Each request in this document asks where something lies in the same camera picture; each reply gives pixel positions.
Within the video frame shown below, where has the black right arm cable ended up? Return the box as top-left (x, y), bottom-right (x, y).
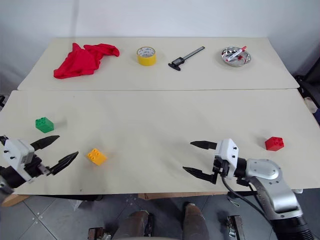
top-left (221, 176), bottom-right (275, 222)

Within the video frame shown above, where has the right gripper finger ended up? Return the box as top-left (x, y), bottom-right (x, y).
top-left (182, 166), bottom-right (217, 185)
top-left (189, 140), bottom-right (218, 151)

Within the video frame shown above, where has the yellow toy brick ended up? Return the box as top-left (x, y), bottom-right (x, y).
top-left (86, 148), bottom-right (108, 166)

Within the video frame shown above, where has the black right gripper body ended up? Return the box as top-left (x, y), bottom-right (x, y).
top-left (212, 155), bottom-right (231, 185)

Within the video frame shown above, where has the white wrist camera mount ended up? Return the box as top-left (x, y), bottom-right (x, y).
top-left (1, 138), bottom-right (35, 182)
top-left (214, 138), bottom-right (240, 180)

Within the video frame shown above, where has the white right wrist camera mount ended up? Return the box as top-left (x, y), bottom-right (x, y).
top-left (214, 138), bottom-right (240, 180)

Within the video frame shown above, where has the black digital caliper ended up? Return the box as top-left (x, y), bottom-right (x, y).
top-left (167, 45), bottom-right (206, 72)

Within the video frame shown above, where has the black bulky object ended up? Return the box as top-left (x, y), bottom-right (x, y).
top-left (294, 58), bottom-right (320, 101)

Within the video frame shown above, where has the wooden board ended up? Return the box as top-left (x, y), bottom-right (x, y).
top-left (1, 194), bottom-right (31, 207)

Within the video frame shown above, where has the red toy brick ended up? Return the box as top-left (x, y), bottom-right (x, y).
top-left (264, 136), bottom-right (285, 152)

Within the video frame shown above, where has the silver metal dish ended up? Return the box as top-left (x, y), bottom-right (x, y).
top-left (219, 46), bottom-right (253, 68)

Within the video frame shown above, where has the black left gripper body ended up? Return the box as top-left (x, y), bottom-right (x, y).
top-left (24, 155), bottom-right (51, 180)

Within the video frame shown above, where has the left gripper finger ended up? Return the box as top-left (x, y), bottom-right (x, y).
top-left (47, 151), bottom-right (80, 177)
top-left (30, 135), bottom-right (61, 152)

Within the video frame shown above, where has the metal table foot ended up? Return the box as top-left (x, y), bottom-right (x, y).
top-left (226, 214), bottom-right (243, 238)
top-left (87, 226), bottom-right (112, 240)

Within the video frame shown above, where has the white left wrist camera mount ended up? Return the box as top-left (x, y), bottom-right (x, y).
top-left (1, 138), bottom-right (35, 182)

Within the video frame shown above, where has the red and white marker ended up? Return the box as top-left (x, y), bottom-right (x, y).
top-left (225, 45), bottom-right (248, 63)

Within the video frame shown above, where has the red cloth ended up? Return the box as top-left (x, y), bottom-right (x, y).
top-left (53, 42), bottom-right (121, 80)

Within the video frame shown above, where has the yellow tape roll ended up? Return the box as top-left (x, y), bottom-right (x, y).
top-left (136, 46), bottom-right (158, 67)

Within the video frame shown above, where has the green toy brick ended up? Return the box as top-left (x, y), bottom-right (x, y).
top-left (34, 116), bottom-right (55, 133)

